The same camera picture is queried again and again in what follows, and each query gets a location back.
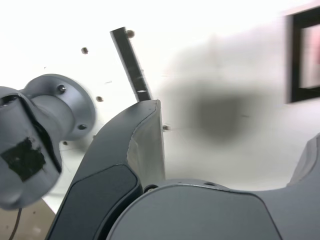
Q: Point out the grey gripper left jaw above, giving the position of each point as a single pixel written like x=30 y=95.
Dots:
x=110 y=155

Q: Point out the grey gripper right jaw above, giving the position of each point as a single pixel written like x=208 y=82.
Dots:
x=200 y=215

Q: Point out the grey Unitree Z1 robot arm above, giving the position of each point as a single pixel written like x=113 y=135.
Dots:
x=22 y=140

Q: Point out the black tape square outline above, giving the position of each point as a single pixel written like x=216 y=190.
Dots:
x=291 y=62

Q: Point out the black tape strip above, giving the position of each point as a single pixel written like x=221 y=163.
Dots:
x=130 y=62

